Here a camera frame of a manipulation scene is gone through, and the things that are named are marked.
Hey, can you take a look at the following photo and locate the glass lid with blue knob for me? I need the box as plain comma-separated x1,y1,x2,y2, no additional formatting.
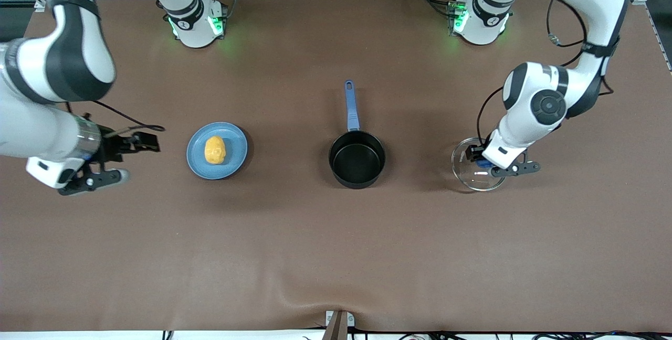
451,136,508,193

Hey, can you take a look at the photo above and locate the yellow potato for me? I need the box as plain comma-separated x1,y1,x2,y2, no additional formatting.
204,136,227,166

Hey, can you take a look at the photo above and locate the blue round plate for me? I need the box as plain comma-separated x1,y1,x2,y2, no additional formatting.
186,122,249,181

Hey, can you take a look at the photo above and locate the brown table mat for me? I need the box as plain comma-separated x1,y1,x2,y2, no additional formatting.
0,0,672,333

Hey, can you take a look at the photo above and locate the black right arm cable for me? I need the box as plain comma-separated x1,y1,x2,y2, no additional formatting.
66,99,166,134

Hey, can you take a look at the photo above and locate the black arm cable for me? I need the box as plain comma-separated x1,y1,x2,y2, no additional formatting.
66,99,166,134
475,0,616,144

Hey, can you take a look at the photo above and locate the dark saucepan with blue handle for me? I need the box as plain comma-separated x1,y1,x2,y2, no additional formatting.
329,80,387,190

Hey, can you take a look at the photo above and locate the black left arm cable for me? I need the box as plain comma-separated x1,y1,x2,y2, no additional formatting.
475,0,616,144

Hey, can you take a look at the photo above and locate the metal table clamp bracket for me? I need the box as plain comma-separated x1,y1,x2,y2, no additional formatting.
324,309,356,340

